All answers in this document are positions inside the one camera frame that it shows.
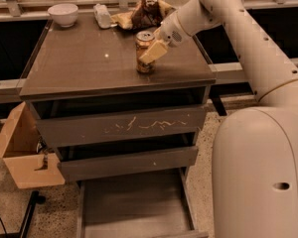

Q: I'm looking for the open cardboard box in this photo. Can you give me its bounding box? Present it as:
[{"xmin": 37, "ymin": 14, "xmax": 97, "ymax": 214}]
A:
[{"xmin": 0, "ymin": 102, "xmax": 65, "ymax": 188}]

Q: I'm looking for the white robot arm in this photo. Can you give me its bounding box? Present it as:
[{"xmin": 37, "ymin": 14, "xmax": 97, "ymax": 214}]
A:
[{"xmin": 140, "ymin": 0, "xmax": 298, "ymax": 238}]

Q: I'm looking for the grey drawer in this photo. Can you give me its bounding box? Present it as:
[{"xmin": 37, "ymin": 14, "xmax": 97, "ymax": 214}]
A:
[
  {"xmin": 37, "ymin": 86, "xmax": 208, "ymax": 148},
  {"xmin": 75, "ymin": 169, "xmax": 209, "ymax": 238},
  {"xmin": 58, "ymin": 133, "xmax": 198, "ymax": 181}
]

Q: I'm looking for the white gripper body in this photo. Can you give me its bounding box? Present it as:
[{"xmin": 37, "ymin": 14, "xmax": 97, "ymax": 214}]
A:
[{"xmin": 160, "ymin": 12, "xmax": 191, "ymax": 47}]

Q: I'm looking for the metal window railing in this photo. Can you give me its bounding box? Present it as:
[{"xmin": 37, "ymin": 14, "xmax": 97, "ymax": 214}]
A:
[{"xmin": 0, "ymin": 0, "xmax": 298, "ymax": 105}]

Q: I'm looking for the black stand base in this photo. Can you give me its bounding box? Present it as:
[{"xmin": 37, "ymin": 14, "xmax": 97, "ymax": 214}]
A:
[{"xmin": 0, "ymin": 190, "xmax": 46, "ymax": 238}]

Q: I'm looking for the grey top drawer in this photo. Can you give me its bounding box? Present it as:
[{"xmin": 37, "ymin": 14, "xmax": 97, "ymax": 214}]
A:
[{"xmin": 37, "ymin": 86, "xmax": 208, "ymax": 148}]

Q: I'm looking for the orange soda can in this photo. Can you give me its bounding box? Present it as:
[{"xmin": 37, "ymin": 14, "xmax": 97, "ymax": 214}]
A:
[{"xmin": 135, "ymin": 31, "xmax": 155, "ymax": 73}]

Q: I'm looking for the grey middle drawer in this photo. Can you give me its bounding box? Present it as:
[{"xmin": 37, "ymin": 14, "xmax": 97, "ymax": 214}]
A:
[{"xmin": 58, "ymin": 133, "xmax": 198, "ymax": 181}]

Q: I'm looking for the brown chip bag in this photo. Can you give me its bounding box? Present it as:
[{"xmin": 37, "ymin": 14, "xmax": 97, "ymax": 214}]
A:
[{"xmin": 111, "ymin": 0, "xmax": 176, "ymax": 30}]

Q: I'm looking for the grey drawer cabinet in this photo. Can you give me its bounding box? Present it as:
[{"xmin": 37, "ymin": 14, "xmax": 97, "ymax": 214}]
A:
[{"xmin": 20, "ymin": 14, "xmax": 215, "ymax": 181}]

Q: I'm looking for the grey bottom drawer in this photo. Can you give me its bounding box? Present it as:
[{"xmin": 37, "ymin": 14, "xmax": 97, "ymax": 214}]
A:
[{"xmin": 75, "ymin": 169, "xmax": 209, "ymax": 238}]

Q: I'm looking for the white ceramic bowl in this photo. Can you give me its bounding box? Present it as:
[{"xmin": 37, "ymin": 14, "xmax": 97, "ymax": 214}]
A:
[{"xmin": 48, "ymin": 3, "xmax": 78, "ymax": 28}]

